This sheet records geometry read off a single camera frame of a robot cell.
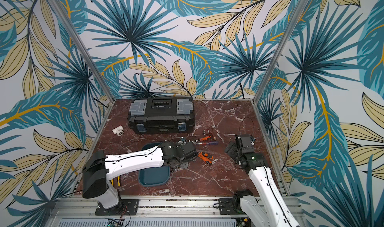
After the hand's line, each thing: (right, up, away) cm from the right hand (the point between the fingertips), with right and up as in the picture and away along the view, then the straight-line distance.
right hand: (232, 151), depth 79 cm
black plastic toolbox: (-40, +19, +9) cm, 45 cm away
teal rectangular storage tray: (-43, -15, +4) cm, 46 cm away
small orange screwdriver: (-13, +4, +18) cm, 22 cm away
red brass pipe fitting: (-12, +8, +19) cm, 24 cm away
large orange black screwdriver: (-13, -6, +8) cm, 17 cm away
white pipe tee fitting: (-70, +9, +18) cm, 73 cm away
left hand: (-27, -6, -1) cm, 28 cm away
